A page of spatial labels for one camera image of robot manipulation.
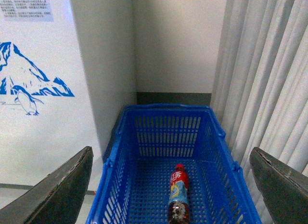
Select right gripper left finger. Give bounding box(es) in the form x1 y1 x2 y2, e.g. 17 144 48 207
0 146 93 224

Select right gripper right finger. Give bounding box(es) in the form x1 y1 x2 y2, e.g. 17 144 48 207
249 147 308 224

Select red iced tea bottle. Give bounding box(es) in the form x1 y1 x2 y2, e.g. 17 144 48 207
167 164 190 224

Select blue plastic shopping basket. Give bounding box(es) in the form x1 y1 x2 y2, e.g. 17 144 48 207
87 104 261 224

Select white blue chest freezer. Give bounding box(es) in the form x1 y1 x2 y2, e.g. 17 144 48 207
0 0 138 224

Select white vertical blinds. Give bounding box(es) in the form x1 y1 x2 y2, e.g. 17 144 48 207
210 0 308 224

